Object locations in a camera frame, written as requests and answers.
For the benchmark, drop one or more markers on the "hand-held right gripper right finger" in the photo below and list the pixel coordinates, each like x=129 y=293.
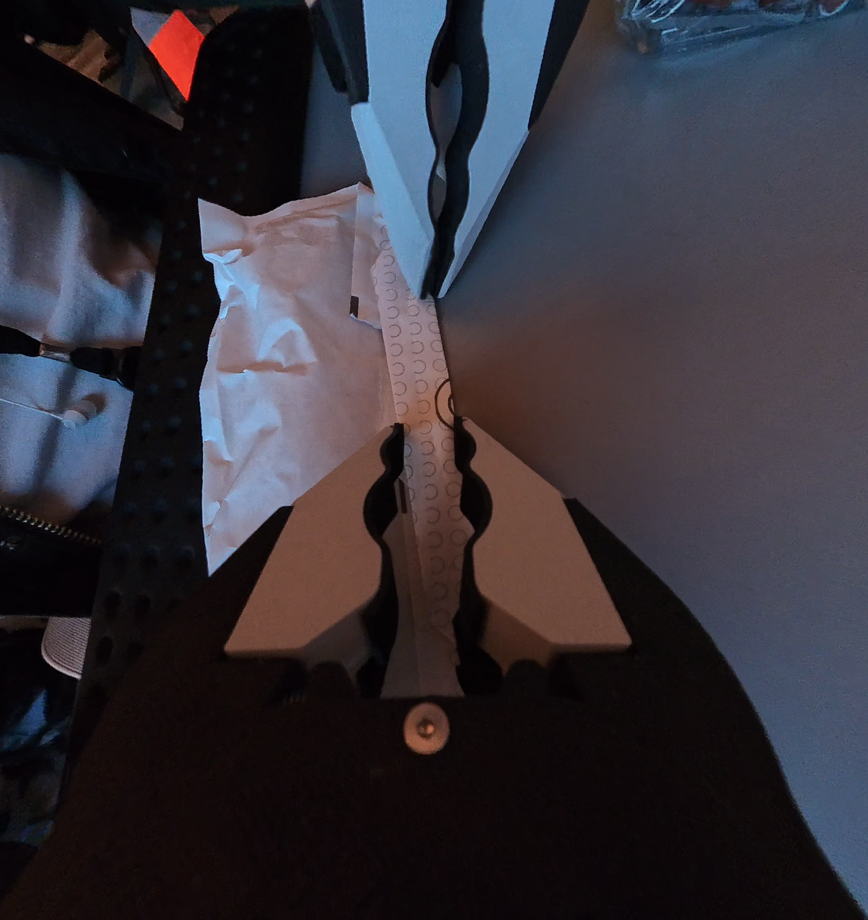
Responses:
x=549 y=575

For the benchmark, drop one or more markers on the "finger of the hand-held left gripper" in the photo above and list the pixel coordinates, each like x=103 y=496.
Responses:
x=398 y=108
x=513 y=86

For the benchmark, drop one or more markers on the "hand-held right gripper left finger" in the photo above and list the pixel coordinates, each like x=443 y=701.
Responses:
x=311 y=575

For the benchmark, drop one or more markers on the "large white paper bag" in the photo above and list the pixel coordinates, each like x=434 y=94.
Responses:
x=283 y=395

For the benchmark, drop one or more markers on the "clear zip bag green seal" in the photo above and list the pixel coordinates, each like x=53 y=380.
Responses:
x=692 y=21

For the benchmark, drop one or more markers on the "orange floor tape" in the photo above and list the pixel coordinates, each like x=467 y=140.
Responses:
x=178 y=50

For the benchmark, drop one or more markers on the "black perforated chair armrest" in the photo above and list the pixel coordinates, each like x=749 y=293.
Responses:
x=160 y=431

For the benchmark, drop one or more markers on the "person's grey shoe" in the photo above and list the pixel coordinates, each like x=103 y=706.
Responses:
x=67 y=647

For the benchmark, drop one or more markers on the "person's light grey clothing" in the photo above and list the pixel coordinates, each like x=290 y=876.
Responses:
x=45 y=237

